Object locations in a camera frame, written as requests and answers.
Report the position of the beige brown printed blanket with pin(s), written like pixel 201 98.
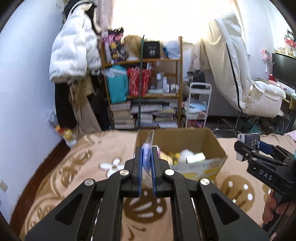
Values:
pixel 69 185

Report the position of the black box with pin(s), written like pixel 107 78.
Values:
pixel 151 49

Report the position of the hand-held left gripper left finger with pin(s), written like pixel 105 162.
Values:
pixel 140 171

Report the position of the white puffer jacket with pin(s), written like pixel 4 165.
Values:
pixel 71 46

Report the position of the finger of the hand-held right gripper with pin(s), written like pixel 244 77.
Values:
pixel 244 150
pixel 267 147

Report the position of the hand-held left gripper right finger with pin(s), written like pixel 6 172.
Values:
pixel 154 171

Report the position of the red wall decoration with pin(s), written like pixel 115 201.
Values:
pixel 291 38

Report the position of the black monitor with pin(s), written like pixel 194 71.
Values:
pixel 284 69

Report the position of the plastic bag with yellow things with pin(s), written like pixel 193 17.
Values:
pixel 64 134

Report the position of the black hooded garment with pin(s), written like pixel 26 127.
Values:
pixel 74 5

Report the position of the blond wig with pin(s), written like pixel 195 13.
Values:
pixel 131 46

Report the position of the wooden shelf rack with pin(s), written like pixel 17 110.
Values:
pixel 150 60

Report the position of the black bag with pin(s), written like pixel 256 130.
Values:
pixel 196 76

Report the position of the red patterned bag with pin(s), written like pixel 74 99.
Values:
pixel 136 81

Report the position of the clear packet with purple puff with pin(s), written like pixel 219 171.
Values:
pixel 149 148

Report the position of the pink desk fan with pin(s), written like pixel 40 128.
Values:
pixel 267 56

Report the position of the printed cardboard box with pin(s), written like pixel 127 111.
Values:
pixel 208 150

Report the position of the light blue plastic bag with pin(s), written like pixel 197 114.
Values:
pixel 172 49

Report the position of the green tissue pack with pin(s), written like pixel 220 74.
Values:
pixel 196 158

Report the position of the purple printed tote bag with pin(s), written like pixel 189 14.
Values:
pixel 114 46

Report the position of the stack of books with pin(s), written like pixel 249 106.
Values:
pixel 121 115

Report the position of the cream reclining chair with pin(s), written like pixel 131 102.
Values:
pixel 235 64

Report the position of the black hanging garment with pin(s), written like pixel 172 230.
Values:
pixel 63 104

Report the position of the pile of magazines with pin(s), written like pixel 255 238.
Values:
pixel 159 114

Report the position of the beige coat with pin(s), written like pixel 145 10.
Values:
pixel 81 109

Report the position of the white wall socket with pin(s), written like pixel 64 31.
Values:
pixel 3 185

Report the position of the white plush chick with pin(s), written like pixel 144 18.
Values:
pixel 186 154

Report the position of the floral curtain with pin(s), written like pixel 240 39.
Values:
pixel 106 14

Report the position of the teal bag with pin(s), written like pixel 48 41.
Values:
pixel 116 85

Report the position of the white trolley cart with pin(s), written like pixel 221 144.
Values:
pixel 196 109

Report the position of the wooden desk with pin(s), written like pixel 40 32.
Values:
pixel 290 100

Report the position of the row of cosmetic bottles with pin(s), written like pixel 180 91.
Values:
pixel 165 84

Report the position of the person's right hand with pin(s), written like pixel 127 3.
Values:
pixel 268 208

